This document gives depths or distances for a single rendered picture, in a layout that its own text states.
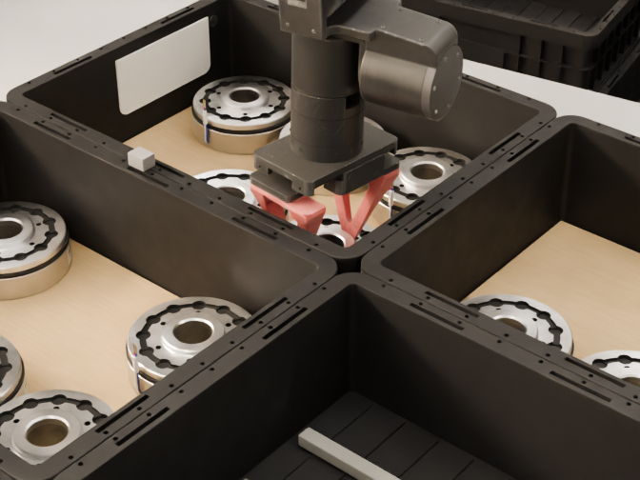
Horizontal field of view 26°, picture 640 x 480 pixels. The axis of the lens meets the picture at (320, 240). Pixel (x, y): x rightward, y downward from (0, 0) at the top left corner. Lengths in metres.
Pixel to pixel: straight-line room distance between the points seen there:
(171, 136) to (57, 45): 0.51
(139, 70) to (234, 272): 0.33
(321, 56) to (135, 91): 0.37
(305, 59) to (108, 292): 0.27
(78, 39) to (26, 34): 0.07
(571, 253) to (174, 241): 0.34
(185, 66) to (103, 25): 0.52
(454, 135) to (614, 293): 0.23
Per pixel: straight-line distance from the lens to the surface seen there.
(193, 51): 1.40
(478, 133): 1.27
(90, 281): 1.18
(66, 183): 1.20
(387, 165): 1.11
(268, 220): 1.06
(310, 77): 1.04
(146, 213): 1.14
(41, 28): 1.91
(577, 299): 1.16
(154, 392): 0.91
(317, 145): 1.06
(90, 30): 1.89
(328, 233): 1.16
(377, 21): 1.01
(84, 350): 1.11
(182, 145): 1.36
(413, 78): 1.00
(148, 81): 1.37
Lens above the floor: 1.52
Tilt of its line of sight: 35 degrees down
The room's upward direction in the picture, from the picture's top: straight up
